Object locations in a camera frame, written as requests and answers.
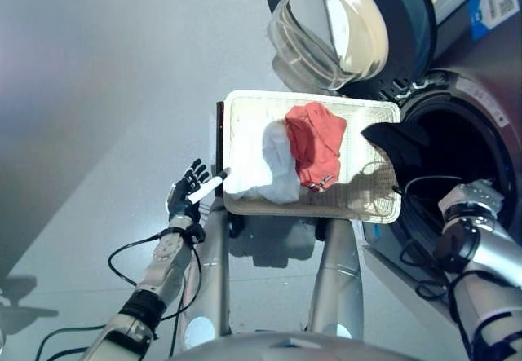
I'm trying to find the blue white barcode sticker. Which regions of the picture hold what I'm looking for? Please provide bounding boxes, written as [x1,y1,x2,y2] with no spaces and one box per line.
[467,0,517,42]

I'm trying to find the round glass washing machine door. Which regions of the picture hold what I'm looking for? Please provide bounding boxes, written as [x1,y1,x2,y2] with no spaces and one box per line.
[263,0,437,93]

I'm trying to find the silver robot right leg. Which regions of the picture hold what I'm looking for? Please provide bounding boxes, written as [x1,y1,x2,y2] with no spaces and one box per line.
[305,218,364,341]

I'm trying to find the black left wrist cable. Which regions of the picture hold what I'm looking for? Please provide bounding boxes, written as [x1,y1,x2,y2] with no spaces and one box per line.
[34,230,205,361]

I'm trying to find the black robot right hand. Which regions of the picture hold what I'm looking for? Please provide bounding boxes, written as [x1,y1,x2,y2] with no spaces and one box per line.
[458,178,503,211]

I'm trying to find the white garment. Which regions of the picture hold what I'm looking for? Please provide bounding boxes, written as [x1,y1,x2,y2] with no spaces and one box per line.
[224,120,301,204]

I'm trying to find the cream wicker laundry basket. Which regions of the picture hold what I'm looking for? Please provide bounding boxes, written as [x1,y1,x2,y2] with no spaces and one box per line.
[223,88,403,224]

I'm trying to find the grey front-load washing machine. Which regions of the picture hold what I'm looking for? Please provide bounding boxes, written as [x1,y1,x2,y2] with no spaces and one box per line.
[358,0,522,297]

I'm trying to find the grey robot torso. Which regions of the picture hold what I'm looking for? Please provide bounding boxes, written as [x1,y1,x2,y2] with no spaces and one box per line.
[169,330,421,361]

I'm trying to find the silver robot left leg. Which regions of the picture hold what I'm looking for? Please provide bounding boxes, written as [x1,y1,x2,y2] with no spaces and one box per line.
[179,204,232,350]

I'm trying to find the orange-red garment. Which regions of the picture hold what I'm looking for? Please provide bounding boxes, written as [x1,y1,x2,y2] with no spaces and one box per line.
[284,100,348,193]

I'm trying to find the silver robot leg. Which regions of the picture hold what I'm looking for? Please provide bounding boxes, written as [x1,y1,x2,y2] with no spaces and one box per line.
[179,204,232,350]
[305,218,364,341]

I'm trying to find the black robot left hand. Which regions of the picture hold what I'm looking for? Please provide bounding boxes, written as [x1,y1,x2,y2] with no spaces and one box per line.
[165,157,232,226]

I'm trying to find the black garment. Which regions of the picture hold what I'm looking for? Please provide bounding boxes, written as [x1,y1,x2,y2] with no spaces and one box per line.
[361,121,440,183]

